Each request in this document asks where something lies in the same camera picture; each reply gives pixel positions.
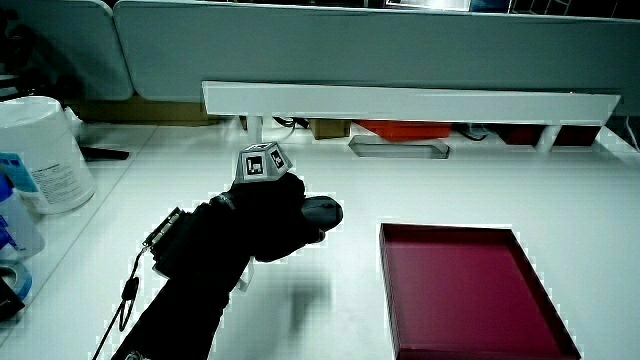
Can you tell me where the wide grey partition panel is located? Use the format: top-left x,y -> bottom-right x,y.
112,0 -> 640,117

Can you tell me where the flat black object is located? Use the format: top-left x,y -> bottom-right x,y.
78,145 -> 131,162

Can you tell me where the dark red square tray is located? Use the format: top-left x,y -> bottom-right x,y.
378,222 -> 583,360

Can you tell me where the black device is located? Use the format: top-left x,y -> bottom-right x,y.
0,277 -> 26,324

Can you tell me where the person's right forearm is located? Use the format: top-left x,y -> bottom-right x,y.
110,193 -> 257,360

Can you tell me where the flat brown cardboard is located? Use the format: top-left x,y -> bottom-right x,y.
63,95 -> 222,127

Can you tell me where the white bottle with blue label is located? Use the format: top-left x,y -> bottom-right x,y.
0,169 -> 46,262

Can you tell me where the dark grey computer mouse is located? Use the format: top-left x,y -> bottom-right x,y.
301,195 -> 345,233

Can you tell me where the person's right hand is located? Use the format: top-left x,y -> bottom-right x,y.
218,141 -> 327,264

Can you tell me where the dark red box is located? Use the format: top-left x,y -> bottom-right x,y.
492,123 -> 603,148

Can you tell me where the white cable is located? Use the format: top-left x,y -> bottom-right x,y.
623,115 -> 640,153

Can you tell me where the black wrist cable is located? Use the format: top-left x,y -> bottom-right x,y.
90,243 -> 151,360

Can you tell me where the narrow grey partition panel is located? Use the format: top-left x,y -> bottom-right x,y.
14,0 -> 135,102

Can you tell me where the white wipes canister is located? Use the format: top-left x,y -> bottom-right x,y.
0,95 -> 97,216

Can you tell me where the orange box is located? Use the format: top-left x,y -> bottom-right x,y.
353,119 -> 454,143

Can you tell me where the white monitor riser shelf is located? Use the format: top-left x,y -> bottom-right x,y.
201,80 -> 622,154

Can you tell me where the white desk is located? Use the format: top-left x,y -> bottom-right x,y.
0,115 -> 640,360

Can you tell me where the brown cardboard box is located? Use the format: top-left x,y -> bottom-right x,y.
308,118 -> 352,141

